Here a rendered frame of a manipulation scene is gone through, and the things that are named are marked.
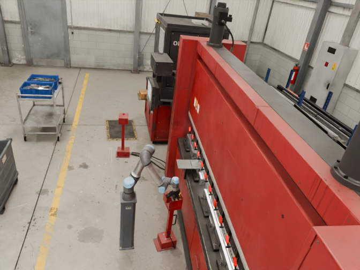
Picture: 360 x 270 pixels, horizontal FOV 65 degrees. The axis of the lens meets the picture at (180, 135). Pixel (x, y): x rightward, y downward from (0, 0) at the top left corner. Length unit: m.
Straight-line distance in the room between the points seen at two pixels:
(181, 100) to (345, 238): 3.17
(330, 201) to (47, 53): 9.38
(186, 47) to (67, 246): 2.84
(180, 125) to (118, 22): 6.00
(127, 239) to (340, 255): 2.88
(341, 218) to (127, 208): 2.41
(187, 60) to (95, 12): 6.12
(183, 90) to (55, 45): 6.55
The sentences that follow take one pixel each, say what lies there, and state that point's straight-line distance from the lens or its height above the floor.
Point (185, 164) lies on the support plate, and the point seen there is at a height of 1.00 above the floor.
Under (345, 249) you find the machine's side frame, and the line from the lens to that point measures 1.05.
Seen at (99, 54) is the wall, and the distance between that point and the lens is 9.81.
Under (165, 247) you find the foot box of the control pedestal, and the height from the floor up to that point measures 0.04.
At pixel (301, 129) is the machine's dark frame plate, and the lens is 1.72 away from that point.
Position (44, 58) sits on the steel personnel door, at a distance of 10.04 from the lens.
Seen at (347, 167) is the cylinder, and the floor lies 2.37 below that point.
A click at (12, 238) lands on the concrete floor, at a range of 4.12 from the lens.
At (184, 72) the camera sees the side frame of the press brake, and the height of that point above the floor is 1.87.
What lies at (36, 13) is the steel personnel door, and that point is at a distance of 9.79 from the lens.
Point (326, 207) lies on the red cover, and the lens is 1.32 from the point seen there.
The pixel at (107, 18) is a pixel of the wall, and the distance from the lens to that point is 9.58.
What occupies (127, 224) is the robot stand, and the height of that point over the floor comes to 0.42.
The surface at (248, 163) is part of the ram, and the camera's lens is 2.00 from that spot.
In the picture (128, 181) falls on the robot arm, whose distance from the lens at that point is 3.09.
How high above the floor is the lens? 2.96
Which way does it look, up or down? 29 degrees down
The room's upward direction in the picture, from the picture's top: 8 degrees clockwise
